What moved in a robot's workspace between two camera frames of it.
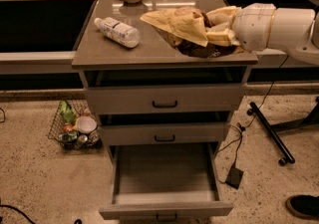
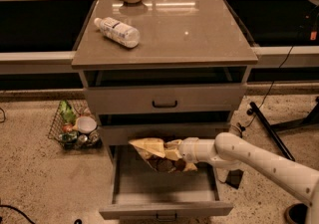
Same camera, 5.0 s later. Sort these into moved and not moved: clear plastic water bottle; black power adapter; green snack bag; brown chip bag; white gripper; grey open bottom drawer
Moved: brown chip bag; white gripper
Not moved: clear plastic water bottle; black power adapter; green snack bag; grey open bottom drawer
